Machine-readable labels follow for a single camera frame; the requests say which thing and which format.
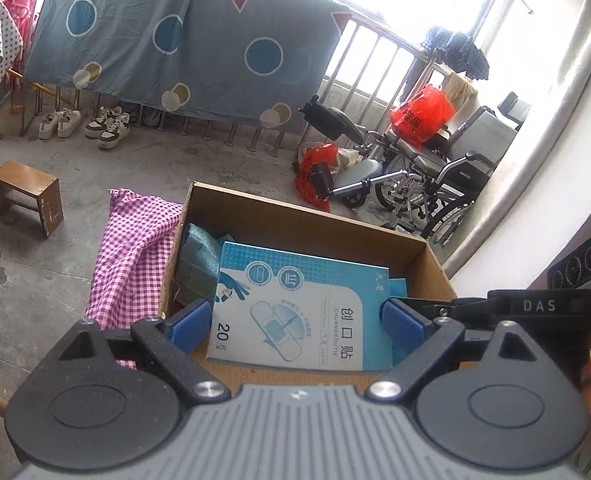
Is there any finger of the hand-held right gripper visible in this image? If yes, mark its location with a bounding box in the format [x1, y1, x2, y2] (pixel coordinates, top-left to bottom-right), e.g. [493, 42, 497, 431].
[400, 289, 591, 348]

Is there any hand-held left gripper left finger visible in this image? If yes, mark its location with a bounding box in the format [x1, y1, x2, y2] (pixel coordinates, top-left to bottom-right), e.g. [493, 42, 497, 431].
[58, 299, 233, 405]

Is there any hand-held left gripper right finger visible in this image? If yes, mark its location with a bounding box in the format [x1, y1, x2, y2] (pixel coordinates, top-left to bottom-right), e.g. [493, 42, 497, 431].
[368, 297, 542, 403]

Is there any blue bandage box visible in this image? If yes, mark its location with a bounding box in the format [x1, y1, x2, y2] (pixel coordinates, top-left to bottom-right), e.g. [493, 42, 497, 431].
[206, 241, 391, 372]

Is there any brown cardboard box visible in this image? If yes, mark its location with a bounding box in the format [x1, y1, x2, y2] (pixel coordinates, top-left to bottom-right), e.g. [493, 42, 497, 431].
[158, 182, 459, 396]

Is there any teal checked cloth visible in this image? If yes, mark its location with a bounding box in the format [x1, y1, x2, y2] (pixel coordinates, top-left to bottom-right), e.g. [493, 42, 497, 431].
[172, 223, 236, 307]

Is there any pink checked cloth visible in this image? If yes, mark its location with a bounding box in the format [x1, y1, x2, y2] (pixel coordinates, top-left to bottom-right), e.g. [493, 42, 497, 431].
[86, 188, 185, 371]

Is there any wheelchair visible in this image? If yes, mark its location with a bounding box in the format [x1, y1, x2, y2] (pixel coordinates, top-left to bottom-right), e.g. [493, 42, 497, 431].
[298, 100, 499, 246]

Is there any white washing machine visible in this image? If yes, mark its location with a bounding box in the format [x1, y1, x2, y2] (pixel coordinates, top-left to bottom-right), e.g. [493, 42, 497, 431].
[455, 92, 533, 171]

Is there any crumpled red plastic bag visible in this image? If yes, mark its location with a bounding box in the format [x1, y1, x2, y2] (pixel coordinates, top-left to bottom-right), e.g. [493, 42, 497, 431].
[295, 144, 339, 212]

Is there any brown and white sneaker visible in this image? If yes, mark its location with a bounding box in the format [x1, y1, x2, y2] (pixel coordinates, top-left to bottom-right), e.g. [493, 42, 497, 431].
[98, 113, 132, 150]

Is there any large red plastic bag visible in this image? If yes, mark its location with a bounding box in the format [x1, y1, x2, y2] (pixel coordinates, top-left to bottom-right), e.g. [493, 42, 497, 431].
[389, 85, 455, 145]

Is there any small wooden stool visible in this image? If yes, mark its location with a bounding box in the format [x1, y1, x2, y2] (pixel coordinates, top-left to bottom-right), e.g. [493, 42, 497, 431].
[0, 160, 64, 239]

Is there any cream towel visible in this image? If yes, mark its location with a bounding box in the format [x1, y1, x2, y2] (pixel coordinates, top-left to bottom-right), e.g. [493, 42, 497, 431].
[443, 72, 479, 111]

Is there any white sneakers right pair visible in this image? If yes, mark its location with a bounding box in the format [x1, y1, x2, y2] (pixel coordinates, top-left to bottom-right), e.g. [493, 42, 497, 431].
[85, 106, 123, 138]

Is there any dark plaid garment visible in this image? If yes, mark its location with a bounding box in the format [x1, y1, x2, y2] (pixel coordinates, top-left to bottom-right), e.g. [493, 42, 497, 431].
[423, 27, 490, 81]

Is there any blue bedsheet with circles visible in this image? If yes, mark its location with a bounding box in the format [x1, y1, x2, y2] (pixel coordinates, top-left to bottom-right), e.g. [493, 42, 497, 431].
[22, 0, 353, 133]

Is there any metal railing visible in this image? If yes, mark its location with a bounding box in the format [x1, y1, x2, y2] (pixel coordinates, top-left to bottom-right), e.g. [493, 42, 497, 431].
[0, 5, 451, 156]

